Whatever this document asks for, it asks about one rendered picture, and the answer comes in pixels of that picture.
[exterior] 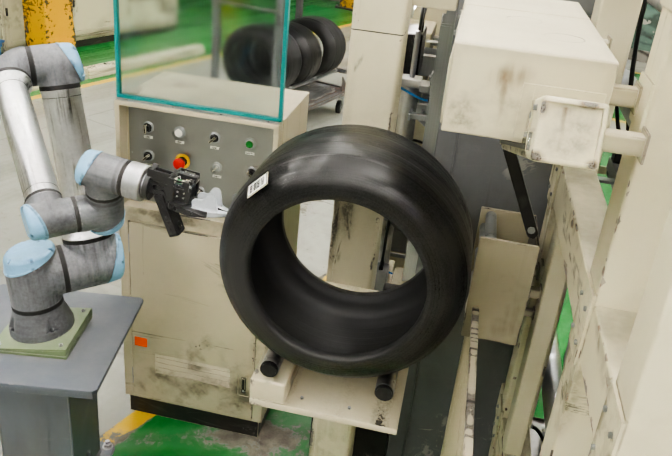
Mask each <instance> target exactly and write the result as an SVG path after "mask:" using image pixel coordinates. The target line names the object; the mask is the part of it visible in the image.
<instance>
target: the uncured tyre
mask: <svg viewBox="0 0 672 456"><path fill-rule="evenodd" d="M266 172H268V184H267V185H266V186H264V187H263V188H262V189H260V190H259V191H258V192H256V193H255V194H253V195H252V196H251V197H249V198H247V193H248V186H249V185H250V184H252V183H253V182H254V181H256V180H257V179H258V178H260V177H261V176H262V175H264V174H265V173H266ZM316 200H338V201H345V202H350V203H354V204H357V205H360V206H363V207H366V208H368V209H370V210H372V211H374V212H376V213H378V214H380V215H382V216H383V217H385V218H386V219H388V220H389V221H390V222H392V223H393V224H394V225H395V226H396V227H398V228H399V229H400V230H401V231H402V232H403V233H404V234H405V236H406V237H407V238H408V239H409V241H410V242H411V243H412V245H413V246H414V248H415V249H416V251H417V253H418V255H419V257H420V259H421V262H422V265H423V268H422V269H421V270H420V271H419V272H418V273H417V274H416V275H415V276H414V277H412V278H411V279H410V280H408V281H406V282H405V283H403V284H401V285H399V286H396V287H394V288H391V289H388V290H383V291H378V292H356V291H350V290H345V289H342V288H339V287H336V286H334V285H331V284H329V283H327V282H325V281H323V280H322V279H320V278H319V277H317V276H316V275H314V274H313V273H312V272H311V271H310V270H309V269H307V268H306V267H305V266H304V264H303V263H302V262H301V261H300V260H299V258H298V257H297V256H296V254H295V253H294V251H293V249H292V247H291V245H290V243H289V241H288V238H287V235H286V231H285V226H284V210H286V209H288V208H290V207H292V206H295V205H298V204H301V203H305V202H309V201H316ZM472 251H473V229H472V222H471V217H470V213H469V210H468V207H467V204H466V202H465V199H464V197H463V195H462V193H461V191H460V189H459V187H458V186H457V184H456V182H455V181H454V179H453V178H452V177H451V175H450V174H449V173H448V171H447V170H446V169H445V168H444V167H443V165H442V164H441V163H440V162H439V161H438V160H437V159H436V158H435V157H434V156H433V155H431V154H430V153H429V152H428V151H426V150H425V149H424V148H422V147H421V146H420V145H418V144H417V143H415V142H413V141H411V140H410V139H408V138H406V137H404V136H402V135H399V134H397V133H395V132H392V131H389V130H386V129H382V128H378V127H374V126H368V125H359V124H341V125H332V126H326V127H321V128H317V129H313V130H310V131H307V132H304V133H302V134H300V135H298V136H295V137H294V138H292V139H290V140H288V141H287V142H285V143H284V144H282V145H281V146H279V147H278V148H277V149H276V150H274V151H273V152H272V153H271V154H270V155H269V156H268V157H267V158H266V159H265V160H264V161H263V163H262V164H261V165H260V166H259V167H258V169H257V170H256V171H255V172H254V173H253V175H252V176H251V177H250V178H249V179H248V181H247V182H246V183H245V184H244V185H243V187H242V188H241V189H240V190H239V192H238V193H237V195H236V196H235V198H234V199H233V201H232V203H231V205H230V207H229V209H228V211H227V214H226V217H225V220H224V223H223V227H222V232H221V239H220V247H219V263H220V271H221V277H222V281H223V284H224V288H225V290H226V293H227V296H228V298H229V300H230V302H231V304H232V306H233V308H234V310H235V311H236V313H237V315H238V316H239V318H240V319H241V320H242V322H243V323H244V324H245V326H246V327H247V328H248V329H249V330H250V332H251V333H252V334H253V335H254V336H255V337H256V338H257V339H258V340H259V341H261V342H262V343H263V344H264V345H265V346H266V347H268V348H269V349H270V350H272V351H273V352H275V353H276V354H278V355H279V356H281V357H282V358H284V359H286V360H288V361H290V362H291V363H293V364H296V365H298V366H300V367H302V368H305V369H308V370H311V371H314V372H317V373H321V374H325V375H329V376H335V377H343V378H369V377H377V376H382V375H387V374H391V373H394V372H397V371H400V370H402V369H405V368H407V367H409V366H411V365H413V364H415V363H417V362H419V361H420V360H422V359H423V358H425V357H426V356H428V355H429V354H430V353H432V352H433V351H434V350H435V349H436V348H437V347H438V346H439V345H440V344H441V343H442V342H443V341H444V340H445V338H446V337H447V336H448V335H449V333H450V332H451V330H452V329H453V328H454V326H455V325H456V323H457V321H458V320H459V318H460V316H461V314H462V312H463V309H464V307H465V304H466V301H467V298H468V293H469V288H470V280H471V266H472Z"/></svg>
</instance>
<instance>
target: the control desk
mask: <svg viewBox="0 0 672 456"><path fill-rule="evenodd" d="M308 102H309V92H305V91H298V90H291V89H285V96H284V112H283V121H282V122H276V121H269V120H263V119H256V118H250V117H243V116H237V115H230V114H224V113H218V112H211V111H205V110H198V109H192V108H185V107H179V106H172V105H166V104H159V103H153V102H147V101H140V100H134V99H127V98H121V97H118V98H116V99H115V100H114V112H115V138H116V156H119V157H122V158H125V159H129V160H132V161H136V162H140V163H143V164H147V165H150V166H152V165H153V163H156V164H159V168H162V169H165V170H169V171H172V172H173V171H174V170H175V169H179V168H180V167H181V168H185V169H188V170H192V171H195V172H199V173H200V188H199V189H198V190H197V194H199V193H200V192H204V193H210V191H211V190H212V189H213V188H219V189H220V190H221V195H222V204H223V206H224V207H226V208H228V209H229V207H230V205H231V203H232V201H233V199H234V198H235V196H236V195H237V193H238V192H239V190H240V189H241V188H242V187H243V185H244V184H245V183H246V182H247V181H248V179H249V178H250V177H251V176H252V175H253V173H254V172H255V171H256V170H257V169H258V167H259V166H260V165H261V164H262V163H263V161H264V160H265V159H266V158H267V157H268V156H269V155H270V154H271V153H272V152H273V151H274V150H276V149H277V148H278V147H279V146H281V145H282V144H284V143H285V142H287V141H288V140H290V139H292V138H294V137H295V136H298V135H300V134H302V133H304V132H306V128H307V115H308ZM154 196H155V195H154ZM154 196H153V197H152V198H151V199H150V200H146V199H144V200H143V201H141V202H139V201H135V200H132V199H129V198H125V197H124V208H125V221H124V224H123V226H122V227H121V229H120V230H119V235H120V237H121V241H122V244H123V249H124V256H125V272H124V275H123V277H122V278H121V288H122V296H131V297H141V298H142V299H143V301H144V303H143V305H142V307H141V309H140V311H139V313H138V314H137V316H136V318H135V320H134V322H133V324H132V326H131V328H130V330H129V332H128V334H127V336H126V338H125V340H124V367H125V393H126V394H129V395H130V409H132V410H136V411H141V412H145V413H150V414H154V415H159V416H163V417H168V418H172V419H177V420H181V421H186V422H190V423H195V424H200V425H204V426H209V427H213V428H218V429H222V430H227V431H231V432H236V433H240V434H245V435H249V436H254V437H258V435H259V433H260V430H261V428H262V426H263V424H264V422H265V419H266V417H267V415H268V412H269V410H270V408H267V407H262V406H258V405H253V404H249V398H250V380H251V377H252V375H253V373H254V371H255V369H256V367H257V365H258V363H259V361H260V359H261V357H262V355H263V353H264V351H265V349H266V346H265V345H264V344H263V343H262V342H261V341H259V340H258V339H257V338H256V337H255V336H254V335H253V334H252V333H251V332H250V330H249V329H248V328H247V327H246V326H245V324H244V323H243V322H242V320H241V319H240V318H239V316H238V315H237V313H236V311H235V310H234V308H233V306H232V304H231V302H230V300H229V298H228V296H227V293H226V290H225V288H224V284H223V281H222V277H221V271H220V263H219V247H220V239H221V232H222V227H223V223H224V220H225V217H222V218H199V217H190V216H186V215H183V214H181V213H179V214H180V217H181V219H182V222H183V225H184V227H185V229H184V231H183V232H182V233H181V234H180V235H179V236H176V237H169V235H168V232H167V230H166V227H165V225H164V222H163V219H162V217H161V214H160V212H159V209H158V206H157V204H156V201H155V199H154ZM300 205H301V204H298V205H295V206H292V207H290V208H288V209H286V210H284V226H285V231H286V235H287V238H288V241H289V243H290V245H291V247H292V249H293V251H294V253H295V254H296V256H297V243H298V230H299V217H300ZM135 336H136V337H141V338H146V339H147V347H142V346H138V345H135Z"/></svg>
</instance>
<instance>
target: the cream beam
mask: <svg viewBox="0 0 672 456"><path fill-rule="evenodd" d="M463 1H465V2H464V5H463V9H462V10H460V14H461V15H459V17H458V19H459V23H458V26H457V29H456V30H454V35H455V36H456V37H455V41H454V45H453V49H452V52H451V56H450V58H449V67H448V73H447V79H446V86H445V92H444V98H443V105H442V111H441V116H440V122H441V130H443V131H449V132H456V133H462V134H469V135H476V136H482V137H489V138H495V139H502V140H509V141H512V142H519V143H521V142H522V139H523V135H524V132H527V131H528V130H527V127H528V123H529V114H530V112H531V109H532V104H533V100H534V99H538V98H540V97H542V96H546V95H547V96H555V97H562V98H569V99H576V100H583V101H590V102H597V103H604V104H607V105H608V106H609V103H610V99H611V95H612V91H613V87H614V83H615V79H616V76H617V72H618V68H619V63H618V61H617V60H616V58H615V57H614V55H613V54H612V52H611V51H610V49H609V48H608V46H607V45H606V43H605V42H604V40H603V39H602V37H601V36H600V34H599V33H598V31H597V30H596V28H595V27H594V25H593V24H592V22H591V21H590V19H589V18H588V16H587V15H586V13H585V12H584V10H583V9H582V7H581V5H580V4H579V3H578V2H571V1H563V0H463Z"/></svg>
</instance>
